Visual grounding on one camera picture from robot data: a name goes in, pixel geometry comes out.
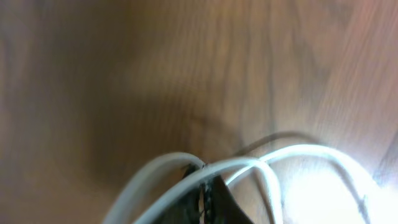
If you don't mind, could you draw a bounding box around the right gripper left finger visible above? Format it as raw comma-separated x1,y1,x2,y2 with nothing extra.
152,164,205,224

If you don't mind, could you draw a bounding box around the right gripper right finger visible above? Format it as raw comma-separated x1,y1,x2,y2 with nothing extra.
203,175,253,224

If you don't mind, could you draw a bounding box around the white usb cable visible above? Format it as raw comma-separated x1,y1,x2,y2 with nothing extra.
102,143,386,224

